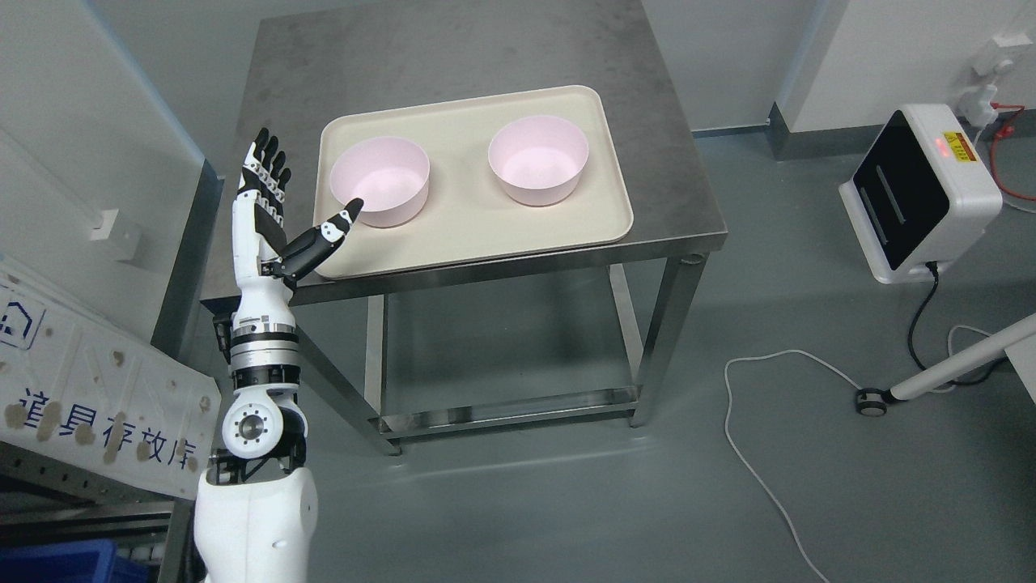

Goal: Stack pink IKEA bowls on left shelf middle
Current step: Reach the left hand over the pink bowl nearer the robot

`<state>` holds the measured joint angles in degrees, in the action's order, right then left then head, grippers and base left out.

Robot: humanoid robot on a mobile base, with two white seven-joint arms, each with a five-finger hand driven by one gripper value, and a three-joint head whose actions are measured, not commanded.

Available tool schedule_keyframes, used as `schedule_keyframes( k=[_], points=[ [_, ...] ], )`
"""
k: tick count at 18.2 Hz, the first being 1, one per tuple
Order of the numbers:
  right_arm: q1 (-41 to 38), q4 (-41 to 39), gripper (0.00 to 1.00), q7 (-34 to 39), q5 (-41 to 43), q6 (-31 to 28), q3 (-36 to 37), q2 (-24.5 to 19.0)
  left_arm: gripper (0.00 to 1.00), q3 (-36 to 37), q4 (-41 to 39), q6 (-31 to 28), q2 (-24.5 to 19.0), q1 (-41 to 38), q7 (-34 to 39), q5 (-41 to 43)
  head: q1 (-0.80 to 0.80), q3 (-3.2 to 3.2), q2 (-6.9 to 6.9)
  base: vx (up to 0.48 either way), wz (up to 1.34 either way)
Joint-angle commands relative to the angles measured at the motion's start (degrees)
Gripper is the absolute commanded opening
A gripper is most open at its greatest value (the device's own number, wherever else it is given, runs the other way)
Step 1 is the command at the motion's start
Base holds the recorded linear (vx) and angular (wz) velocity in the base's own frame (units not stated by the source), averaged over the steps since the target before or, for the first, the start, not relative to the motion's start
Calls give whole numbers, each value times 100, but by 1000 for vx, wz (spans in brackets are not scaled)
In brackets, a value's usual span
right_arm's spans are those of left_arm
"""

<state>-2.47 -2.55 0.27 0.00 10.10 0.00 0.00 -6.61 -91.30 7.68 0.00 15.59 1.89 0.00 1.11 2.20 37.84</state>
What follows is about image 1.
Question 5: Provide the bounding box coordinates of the black power cable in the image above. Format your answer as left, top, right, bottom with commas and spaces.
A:
907, 261, 1007, 386

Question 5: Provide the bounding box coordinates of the pink bowl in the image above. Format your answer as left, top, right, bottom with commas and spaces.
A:
487, 115, 591, 207
329, 136, 431, 228

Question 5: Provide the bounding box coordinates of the white black box device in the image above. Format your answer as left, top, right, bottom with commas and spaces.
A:
839, 104, 1003, 284

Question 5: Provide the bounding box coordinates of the black white robotic hand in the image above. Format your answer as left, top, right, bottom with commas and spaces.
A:
231, 128, 365, 304

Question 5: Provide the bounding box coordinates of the white wall power socket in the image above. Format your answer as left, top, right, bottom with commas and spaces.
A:
956, 32, 1033, 128

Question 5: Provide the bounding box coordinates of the beige plastic tray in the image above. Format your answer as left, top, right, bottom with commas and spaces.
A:
313, 85, 635, 279

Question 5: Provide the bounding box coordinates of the white wall switch box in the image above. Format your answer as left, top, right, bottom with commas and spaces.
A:
89, 209, 143, 262

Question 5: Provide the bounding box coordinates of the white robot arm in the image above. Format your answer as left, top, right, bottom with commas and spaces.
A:
193, 299, 319, 582

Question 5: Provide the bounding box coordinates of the white stand leg with caster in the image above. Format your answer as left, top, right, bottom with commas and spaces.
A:
856, 314, 1035, 416

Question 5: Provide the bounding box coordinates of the red cable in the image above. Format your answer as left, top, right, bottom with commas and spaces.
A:
988, 103, 1036, 202

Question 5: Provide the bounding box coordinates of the stainless steel table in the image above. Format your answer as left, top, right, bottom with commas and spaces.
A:
236, 1, 728, 455

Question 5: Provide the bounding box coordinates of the white floor cable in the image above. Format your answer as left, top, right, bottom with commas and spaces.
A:
724, 349, 865, 583

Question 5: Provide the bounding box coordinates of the blue plastic crate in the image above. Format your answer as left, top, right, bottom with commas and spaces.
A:
1, 540, 117, 582

